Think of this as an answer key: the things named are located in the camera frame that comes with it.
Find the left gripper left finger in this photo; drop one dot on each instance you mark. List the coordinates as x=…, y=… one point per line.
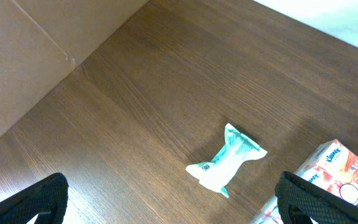
x=45, y=200

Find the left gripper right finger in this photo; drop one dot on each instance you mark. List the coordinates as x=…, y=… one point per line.
x=300, y=201

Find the Kleenex tissue multipack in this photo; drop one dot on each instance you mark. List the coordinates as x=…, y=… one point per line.
x=332, y=167

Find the small teal wrapped packet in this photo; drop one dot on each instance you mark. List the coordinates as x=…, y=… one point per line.
x=217, y=173

